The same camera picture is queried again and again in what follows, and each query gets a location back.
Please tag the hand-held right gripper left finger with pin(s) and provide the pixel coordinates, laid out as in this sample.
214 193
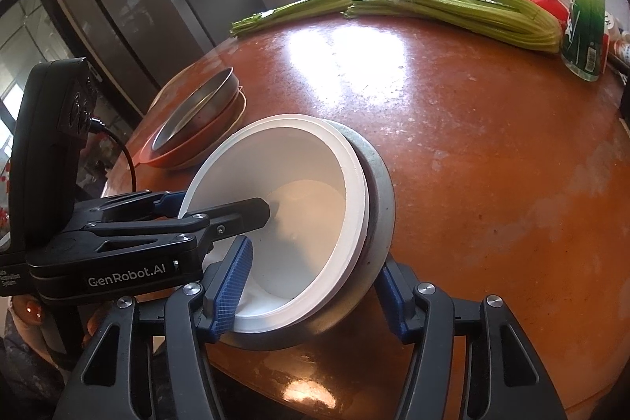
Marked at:
234 287

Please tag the round steel plate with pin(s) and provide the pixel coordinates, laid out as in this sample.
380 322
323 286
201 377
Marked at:
197 110

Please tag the person's left hand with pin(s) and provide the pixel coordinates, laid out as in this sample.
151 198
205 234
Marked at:
29 311

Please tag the long celery bunch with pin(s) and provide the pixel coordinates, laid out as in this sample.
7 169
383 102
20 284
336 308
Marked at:
305 9

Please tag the orange plastic plate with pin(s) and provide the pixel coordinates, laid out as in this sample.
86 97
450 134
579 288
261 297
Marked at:
172 154

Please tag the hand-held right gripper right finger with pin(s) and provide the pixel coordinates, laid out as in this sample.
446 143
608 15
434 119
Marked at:
396 302

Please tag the large steel bowl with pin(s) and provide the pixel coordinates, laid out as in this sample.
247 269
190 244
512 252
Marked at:
381 203

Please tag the thick wrapped celery bunch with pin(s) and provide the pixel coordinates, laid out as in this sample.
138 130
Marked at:
457 14

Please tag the clear bottle with green liquid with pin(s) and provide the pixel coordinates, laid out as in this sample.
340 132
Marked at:
584 31

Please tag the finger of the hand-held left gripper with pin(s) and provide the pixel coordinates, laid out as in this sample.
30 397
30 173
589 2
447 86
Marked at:
236 216
165 203

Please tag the yellow scalloped plastic plate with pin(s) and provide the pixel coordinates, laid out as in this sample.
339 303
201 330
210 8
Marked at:
231 132

